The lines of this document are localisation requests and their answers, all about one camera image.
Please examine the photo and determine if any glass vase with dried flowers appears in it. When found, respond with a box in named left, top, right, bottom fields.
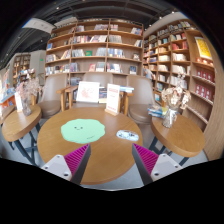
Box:
left=14, top=78, right=43, bottom=117
left=160, top=73, right=192, bottom=129

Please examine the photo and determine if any white hanging ceiling panel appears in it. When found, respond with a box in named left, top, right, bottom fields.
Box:
left=21, top=17, right=56, bottom=34

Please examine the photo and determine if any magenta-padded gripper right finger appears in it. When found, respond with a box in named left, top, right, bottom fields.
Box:
left=131, top=143, right=184, bottom=186

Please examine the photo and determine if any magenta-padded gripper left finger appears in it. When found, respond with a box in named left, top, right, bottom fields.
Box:
left=40, top=143, right=92, bottom=186

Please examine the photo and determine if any wooden bookshelf with yellow poster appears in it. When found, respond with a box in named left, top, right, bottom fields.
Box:
left=142, top=19, right=221, bottom=134

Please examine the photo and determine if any small distant wooden bookshelf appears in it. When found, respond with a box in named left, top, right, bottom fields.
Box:
left=12, top=53, right=36, bottom=88

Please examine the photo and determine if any green cloud-shaped mouse pad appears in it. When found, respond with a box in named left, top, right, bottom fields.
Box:
left=60, top=118, right=106, bottom=145

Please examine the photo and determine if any dark cover book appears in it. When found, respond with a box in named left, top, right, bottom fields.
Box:
left=98, top=87, right=108, bottom=104

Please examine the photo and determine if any brown chair with wooden arms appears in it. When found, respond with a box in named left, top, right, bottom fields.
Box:
left=64, top=71, right=134, bottom=116

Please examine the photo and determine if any stack of blue white books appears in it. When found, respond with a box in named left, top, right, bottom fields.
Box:
left=119, top=85, right=135, bottom=94

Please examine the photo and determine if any stack of colourful books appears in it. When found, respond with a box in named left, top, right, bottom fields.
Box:
left=147, top=104, right=168, bottom=119

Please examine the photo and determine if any white framed picture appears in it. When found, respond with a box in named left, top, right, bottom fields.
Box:
left=75, top=80, right=101, bottom=104

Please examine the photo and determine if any brown upholstered chair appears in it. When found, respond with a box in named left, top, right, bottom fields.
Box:
left=124, top=74, right=161, bottom=126
left=34, top=73, right=73, bottom=119

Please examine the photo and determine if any white sign on wooden base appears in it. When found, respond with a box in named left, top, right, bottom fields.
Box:
left=104, top=83, right=121, bottom=117

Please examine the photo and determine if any round wooden side table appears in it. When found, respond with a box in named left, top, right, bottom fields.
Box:
left=1, top=104, right=43, bottom=166
left=148, top=114, right=206, bottom=166

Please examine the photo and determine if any wide wooden bookshelf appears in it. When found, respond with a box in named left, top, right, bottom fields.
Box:
left=44, top=18, right=145, bottom=86

